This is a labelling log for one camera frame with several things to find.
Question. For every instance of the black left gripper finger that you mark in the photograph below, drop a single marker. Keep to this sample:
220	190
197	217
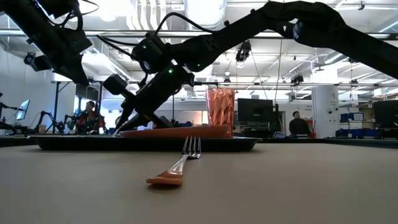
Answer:
79	73

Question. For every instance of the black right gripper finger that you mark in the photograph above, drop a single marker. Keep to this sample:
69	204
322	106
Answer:
127	115
152	121

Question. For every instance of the orange round plate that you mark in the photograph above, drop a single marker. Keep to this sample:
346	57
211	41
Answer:
186	132

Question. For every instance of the black serving tray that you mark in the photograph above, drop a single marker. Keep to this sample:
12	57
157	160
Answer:
93	143

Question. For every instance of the orange faceted plastic cup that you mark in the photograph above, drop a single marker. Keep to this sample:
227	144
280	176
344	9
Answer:
220	107

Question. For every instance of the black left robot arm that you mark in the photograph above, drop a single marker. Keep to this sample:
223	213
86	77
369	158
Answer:
28	21

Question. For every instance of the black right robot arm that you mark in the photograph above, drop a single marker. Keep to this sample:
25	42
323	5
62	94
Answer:
311	21

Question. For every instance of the background black robot arm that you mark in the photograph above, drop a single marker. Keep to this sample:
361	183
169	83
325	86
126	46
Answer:
49	119

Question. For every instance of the seated person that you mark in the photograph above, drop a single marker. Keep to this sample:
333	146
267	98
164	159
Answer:
89	119

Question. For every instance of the overhead light bar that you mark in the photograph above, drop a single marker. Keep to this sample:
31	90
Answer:
109	33

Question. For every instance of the computer monitor on stand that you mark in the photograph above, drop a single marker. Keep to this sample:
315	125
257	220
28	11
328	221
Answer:
23	109

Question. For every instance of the standing person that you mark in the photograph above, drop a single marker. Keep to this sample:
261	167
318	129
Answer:
299	126

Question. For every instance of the white round pillar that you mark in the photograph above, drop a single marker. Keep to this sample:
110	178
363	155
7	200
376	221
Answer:
325	105

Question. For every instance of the blue storage bins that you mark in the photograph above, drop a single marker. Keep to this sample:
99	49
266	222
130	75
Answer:
354	117

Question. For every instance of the large dark monitor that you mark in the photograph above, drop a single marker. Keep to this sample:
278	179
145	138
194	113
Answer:
385	113

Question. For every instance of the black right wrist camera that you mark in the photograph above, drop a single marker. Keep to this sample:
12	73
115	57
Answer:
115	84

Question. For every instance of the tall black frame stand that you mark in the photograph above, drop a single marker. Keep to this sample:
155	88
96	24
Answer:
56	105

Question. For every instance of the silver ceiling air duct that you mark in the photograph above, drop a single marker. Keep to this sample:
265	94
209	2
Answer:
203	12

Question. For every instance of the black hanging camera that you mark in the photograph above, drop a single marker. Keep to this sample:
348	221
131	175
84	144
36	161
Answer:
243	51

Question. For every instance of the black wall television screen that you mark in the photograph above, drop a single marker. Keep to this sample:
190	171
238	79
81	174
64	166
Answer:
256	110

